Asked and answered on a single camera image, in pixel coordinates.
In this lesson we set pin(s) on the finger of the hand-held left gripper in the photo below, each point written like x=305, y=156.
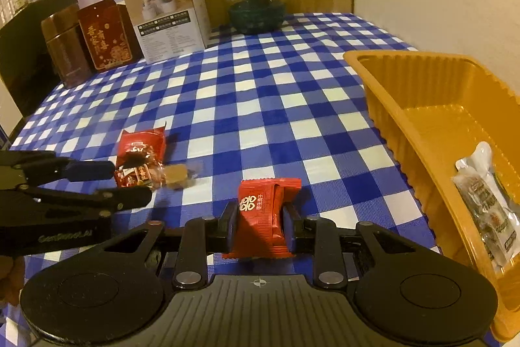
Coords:
x=122, y=200
x=91, y=171

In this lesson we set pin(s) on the silver snack packet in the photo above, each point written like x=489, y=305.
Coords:
x=485, y=204

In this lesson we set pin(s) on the large red snack packet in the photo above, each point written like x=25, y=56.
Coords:
x=142, y=141

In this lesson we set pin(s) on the brown metal canister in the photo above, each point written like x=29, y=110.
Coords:
x=67, y=46

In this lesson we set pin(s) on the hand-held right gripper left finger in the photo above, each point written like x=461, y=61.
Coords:
x=223, y=233

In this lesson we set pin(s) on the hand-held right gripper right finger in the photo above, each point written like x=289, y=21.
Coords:
x=290, y=233

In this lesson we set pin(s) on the person's left hand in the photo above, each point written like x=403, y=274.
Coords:
x=10, y=278

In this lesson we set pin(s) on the black glossy appliance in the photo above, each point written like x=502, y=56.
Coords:
x=24, y=62

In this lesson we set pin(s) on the red tin box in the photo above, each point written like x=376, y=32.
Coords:
x=107, y=34

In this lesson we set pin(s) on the white carton box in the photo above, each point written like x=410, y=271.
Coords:
x=166, y=17

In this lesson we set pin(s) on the blue white checked tablecloth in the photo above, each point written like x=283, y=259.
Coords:
x=243, y=107

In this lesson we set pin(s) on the red snack packet white print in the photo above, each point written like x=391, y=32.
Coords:
x=260, y=217

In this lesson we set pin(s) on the brown candy in clear wrapper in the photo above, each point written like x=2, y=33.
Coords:
x=178, y=174

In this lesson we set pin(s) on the red clear-window candy packet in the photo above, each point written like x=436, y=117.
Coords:
x=136, y=176

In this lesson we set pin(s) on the orange plastic tray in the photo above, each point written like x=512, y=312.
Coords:
x=426, y=95

